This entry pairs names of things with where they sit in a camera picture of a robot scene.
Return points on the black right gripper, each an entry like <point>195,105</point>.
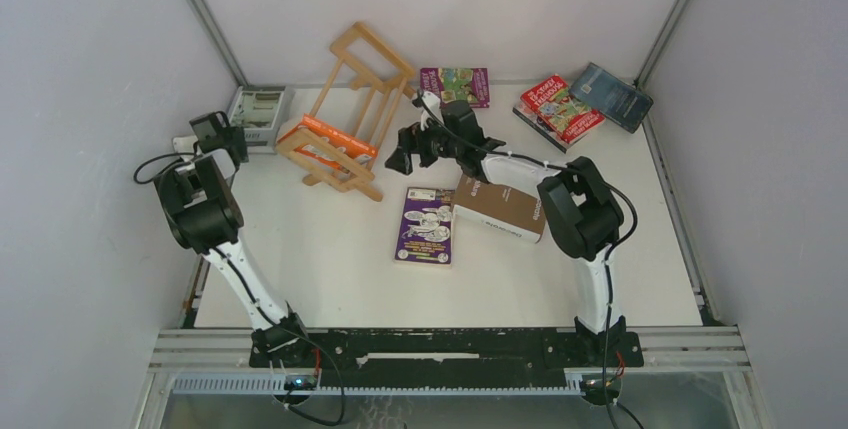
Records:
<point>413,139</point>

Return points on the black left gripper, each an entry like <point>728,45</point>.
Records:
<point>236,135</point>

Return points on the orange Treehouse book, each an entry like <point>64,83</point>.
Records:
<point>356,149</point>

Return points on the grey ianra book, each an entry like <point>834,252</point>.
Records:
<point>261,112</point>

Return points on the wooden book rack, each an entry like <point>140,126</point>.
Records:
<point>365,87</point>

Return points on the brown white Decorate book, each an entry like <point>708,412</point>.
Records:
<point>500,207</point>

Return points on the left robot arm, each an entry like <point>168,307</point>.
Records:
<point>194,192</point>

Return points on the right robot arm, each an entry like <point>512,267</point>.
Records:
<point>584,213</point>

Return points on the purple white cartoon book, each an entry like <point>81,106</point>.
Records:
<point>425,232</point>

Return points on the purple Treehouse book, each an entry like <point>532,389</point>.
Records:
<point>457,84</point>

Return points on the dark floral book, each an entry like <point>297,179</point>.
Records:
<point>535,122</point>

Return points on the red Treehouse book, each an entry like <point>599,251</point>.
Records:
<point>568,117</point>

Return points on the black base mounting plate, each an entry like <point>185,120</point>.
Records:
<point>487,359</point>

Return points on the dark blue book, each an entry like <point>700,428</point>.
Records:
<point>621,103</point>

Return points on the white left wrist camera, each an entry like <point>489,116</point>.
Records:
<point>185,144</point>

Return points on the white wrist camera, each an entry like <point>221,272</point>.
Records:
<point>185,144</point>
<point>428,103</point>

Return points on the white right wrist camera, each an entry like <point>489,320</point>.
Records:
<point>428,103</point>

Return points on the aluminium frame rail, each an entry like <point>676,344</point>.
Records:
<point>218,360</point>

